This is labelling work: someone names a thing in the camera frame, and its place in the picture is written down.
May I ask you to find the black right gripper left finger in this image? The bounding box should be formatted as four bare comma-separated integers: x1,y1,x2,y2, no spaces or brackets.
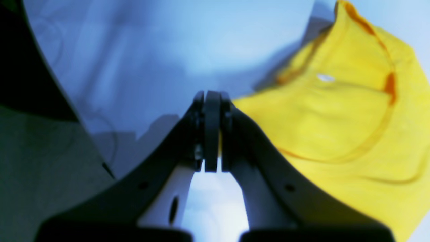
35,91,221,242

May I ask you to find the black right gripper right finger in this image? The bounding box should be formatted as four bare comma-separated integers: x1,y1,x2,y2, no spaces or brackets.
220,92,395,242

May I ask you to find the yellow orange T-shirt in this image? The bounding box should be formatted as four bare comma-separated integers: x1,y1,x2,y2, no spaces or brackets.
233,0,430,242

